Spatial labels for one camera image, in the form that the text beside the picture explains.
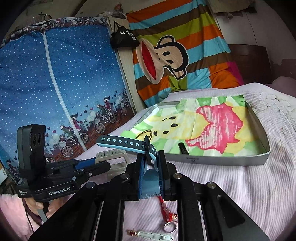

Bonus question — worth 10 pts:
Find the red cord bead bracelet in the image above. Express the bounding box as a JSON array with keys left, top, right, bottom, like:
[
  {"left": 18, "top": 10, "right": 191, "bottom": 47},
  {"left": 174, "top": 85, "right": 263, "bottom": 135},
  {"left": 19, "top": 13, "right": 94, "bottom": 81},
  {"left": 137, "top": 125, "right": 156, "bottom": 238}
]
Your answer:
[{"left": 157, "top": 195, "right": 178, "bottom": 224}]

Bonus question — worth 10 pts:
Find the silver key ring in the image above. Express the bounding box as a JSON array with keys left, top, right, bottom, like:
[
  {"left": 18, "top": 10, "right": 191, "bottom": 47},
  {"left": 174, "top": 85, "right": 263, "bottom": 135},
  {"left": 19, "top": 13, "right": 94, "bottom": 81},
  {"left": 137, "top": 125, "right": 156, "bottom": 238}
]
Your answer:
[{"left": 163, "top": 221, "right": 178, "bottom": 233}]

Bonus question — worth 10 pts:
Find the blue watch strap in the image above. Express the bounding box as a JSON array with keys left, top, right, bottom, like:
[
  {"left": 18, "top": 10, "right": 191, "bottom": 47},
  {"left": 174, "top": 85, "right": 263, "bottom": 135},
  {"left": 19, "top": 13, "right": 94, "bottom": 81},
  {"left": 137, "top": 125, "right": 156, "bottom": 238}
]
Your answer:
[{"left": 96, "top": 134, "right": 163, "bottom": 200}]

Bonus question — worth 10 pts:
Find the beige claw hair clip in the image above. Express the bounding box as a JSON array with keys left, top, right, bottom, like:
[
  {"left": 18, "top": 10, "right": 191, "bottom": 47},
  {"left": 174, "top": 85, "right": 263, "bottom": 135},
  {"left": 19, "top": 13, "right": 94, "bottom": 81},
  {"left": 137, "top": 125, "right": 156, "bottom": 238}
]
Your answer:
[{"left": 94, "top": 149, "right": 131, "bottom": 181}]

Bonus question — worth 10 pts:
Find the left hand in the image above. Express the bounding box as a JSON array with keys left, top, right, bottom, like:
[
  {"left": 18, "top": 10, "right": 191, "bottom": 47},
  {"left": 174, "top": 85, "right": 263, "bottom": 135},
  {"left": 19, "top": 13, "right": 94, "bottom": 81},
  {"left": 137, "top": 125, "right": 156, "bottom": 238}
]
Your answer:
[{"left": 23, "top": 197, "right": 68, "bottom": 218}]

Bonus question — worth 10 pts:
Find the black small hair clip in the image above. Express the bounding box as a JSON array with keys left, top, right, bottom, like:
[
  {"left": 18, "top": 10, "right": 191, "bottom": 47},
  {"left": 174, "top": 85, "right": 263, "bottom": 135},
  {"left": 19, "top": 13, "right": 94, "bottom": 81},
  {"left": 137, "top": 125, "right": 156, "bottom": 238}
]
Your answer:
[{"left": 178, "top": 142, "right": 189, "bottom": 155}]

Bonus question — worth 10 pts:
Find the grey shallow box tray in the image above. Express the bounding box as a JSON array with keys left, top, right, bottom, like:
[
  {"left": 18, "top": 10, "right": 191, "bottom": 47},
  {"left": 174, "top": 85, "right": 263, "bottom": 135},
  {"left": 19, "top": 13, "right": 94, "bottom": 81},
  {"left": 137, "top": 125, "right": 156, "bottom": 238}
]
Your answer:
[{"left": 121, "top": 95, "right": 270, "bottom": 166}]

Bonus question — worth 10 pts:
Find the colourful cartoon cloth liner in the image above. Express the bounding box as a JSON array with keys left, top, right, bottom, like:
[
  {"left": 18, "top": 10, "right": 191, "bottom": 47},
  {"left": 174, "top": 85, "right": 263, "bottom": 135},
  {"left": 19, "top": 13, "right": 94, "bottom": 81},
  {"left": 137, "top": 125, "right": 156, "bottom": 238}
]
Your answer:
[{"left": 121, "top": 95, "right": 265, "bottom": 157}]

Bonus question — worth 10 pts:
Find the blue fabric wardrobe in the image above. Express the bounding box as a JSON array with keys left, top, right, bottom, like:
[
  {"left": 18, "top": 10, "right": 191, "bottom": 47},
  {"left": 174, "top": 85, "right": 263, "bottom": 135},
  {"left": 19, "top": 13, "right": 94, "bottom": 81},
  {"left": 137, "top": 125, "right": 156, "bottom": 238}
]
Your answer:
[{"left": 1, "top": 17, "right": 134, "bottom": 182}]

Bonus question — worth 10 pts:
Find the black hanging bag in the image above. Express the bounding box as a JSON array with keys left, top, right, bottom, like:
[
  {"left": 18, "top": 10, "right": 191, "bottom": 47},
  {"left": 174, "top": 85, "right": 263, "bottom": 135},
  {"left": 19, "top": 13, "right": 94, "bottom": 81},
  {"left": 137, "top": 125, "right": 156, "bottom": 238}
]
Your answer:
[{"left": 110, "top": 21, "right": 139, "bottom": 49}]

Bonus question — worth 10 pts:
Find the pink pillow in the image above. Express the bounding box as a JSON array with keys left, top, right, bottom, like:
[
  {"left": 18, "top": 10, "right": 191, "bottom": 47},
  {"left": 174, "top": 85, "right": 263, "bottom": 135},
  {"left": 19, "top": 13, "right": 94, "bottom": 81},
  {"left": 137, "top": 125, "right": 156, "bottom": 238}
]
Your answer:
[{"left": 270, "top": 76, "right": 296, "bottom": 97}]

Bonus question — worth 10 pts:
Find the striped monkey blanket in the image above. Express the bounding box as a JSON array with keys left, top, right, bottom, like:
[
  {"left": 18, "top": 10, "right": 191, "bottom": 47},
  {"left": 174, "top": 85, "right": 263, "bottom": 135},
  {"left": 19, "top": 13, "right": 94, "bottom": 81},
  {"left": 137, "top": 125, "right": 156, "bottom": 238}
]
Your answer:
[{"left": 127, "top": 1, "right": 243, "bottom": 106}]

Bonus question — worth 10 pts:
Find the dark wooden headboard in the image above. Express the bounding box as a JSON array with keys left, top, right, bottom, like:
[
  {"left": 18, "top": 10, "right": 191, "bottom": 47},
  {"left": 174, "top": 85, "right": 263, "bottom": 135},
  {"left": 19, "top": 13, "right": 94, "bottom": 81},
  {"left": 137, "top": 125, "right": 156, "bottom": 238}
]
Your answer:
[{"left": 229, "top": 44, "right": 273, "bottom": 84}]

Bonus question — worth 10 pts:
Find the brown hanging garment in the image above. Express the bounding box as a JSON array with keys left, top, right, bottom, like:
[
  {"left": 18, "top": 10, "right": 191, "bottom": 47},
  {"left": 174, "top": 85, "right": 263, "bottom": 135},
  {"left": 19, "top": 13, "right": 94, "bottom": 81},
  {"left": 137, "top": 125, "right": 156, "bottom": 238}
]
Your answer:
[{"left": 207, "top": 0, "right": 255, "bottom": 19}]

